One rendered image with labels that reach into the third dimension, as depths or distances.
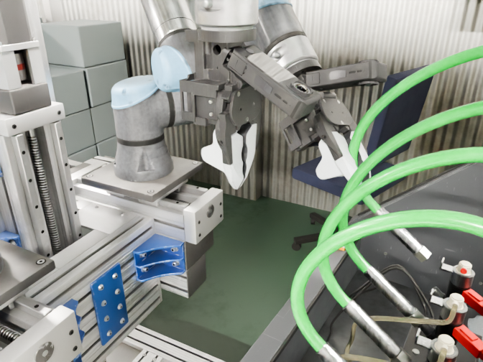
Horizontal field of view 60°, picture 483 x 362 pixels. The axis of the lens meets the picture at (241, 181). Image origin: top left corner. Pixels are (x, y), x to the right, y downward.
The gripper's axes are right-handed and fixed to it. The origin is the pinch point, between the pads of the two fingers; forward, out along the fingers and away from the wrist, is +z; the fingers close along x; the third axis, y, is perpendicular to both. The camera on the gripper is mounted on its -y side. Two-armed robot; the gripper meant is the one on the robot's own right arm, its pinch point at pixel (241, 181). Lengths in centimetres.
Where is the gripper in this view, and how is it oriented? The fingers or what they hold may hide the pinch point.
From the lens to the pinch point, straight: 58.4
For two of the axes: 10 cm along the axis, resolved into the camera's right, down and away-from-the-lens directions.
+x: -5.4, 3.6, -7.6
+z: 0.0, 9.0, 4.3
